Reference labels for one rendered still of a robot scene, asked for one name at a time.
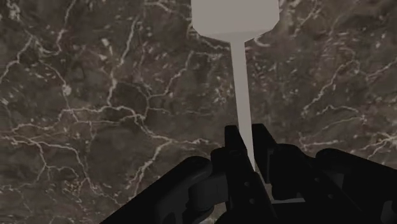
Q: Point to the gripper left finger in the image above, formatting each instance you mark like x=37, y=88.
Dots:
x=235, y=173

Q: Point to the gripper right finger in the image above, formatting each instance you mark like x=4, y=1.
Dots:
x=310, y=183

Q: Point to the grey spatula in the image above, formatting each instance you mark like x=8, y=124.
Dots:
x=235, y=18

